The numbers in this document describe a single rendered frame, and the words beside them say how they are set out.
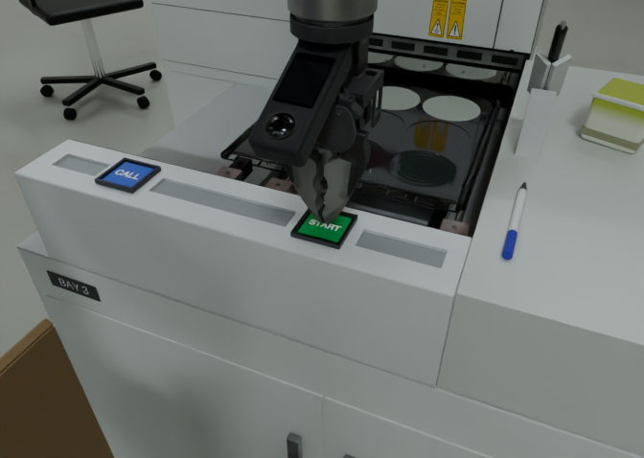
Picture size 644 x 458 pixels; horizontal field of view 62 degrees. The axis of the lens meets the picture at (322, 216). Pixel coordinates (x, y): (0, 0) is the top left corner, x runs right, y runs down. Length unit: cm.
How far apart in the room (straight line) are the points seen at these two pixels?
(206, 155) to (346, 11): 60
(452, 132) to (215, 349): 50
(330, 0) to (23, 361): 32
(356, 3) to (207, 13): 83
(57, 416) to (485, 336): 37
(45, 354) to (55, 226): 46
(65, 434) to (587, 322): 41
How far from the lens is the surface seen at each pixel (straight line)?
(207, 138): 105
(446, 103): 100
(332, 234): 56
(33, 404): 34
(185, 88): 137
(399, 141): 86
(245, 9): 120
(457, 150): 85
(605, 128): 79
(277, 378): 73
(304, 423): 78
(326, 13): 44
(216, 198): 64
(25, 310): 204
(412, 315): 55
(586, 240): 61
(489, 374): 58
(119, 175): 69
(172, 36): 133
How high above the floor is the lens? 132
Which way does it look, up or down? 37 degrees down
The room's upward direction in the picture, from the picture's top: straight up
